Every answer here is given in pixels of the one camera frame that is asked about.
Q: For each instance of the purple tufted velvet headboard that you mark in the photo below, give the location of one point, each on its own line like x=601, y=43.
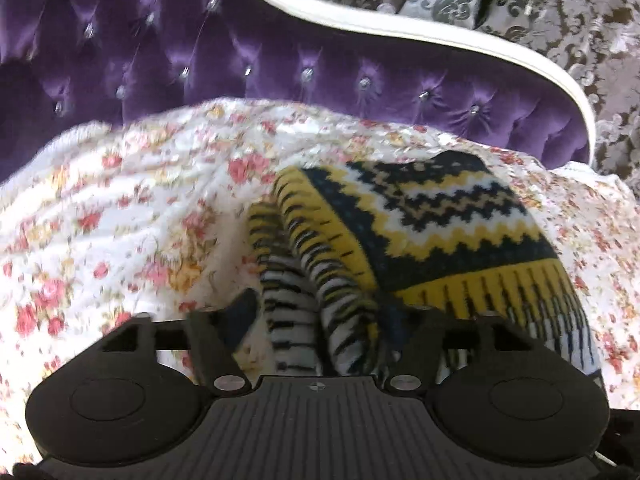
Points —
x=66, y=62

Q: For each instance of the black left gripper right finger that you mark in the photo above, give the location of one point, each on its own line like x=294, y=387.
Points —
x=499, y=393

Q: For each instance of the grey damask curtain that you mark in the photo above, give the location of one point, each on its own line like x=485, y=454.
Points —
x=595, y=41

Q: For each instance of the floral quilted bedspread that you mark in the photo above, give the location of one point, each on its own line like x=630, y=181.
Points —
x=108, y=222

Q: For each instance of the yellow navy white knit sweater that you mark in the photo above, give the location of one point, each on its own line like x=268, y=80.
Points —
x=353, y=256

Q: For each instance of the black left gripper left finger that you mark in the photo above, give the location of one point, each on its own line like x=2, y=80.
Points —
x=142, y=388

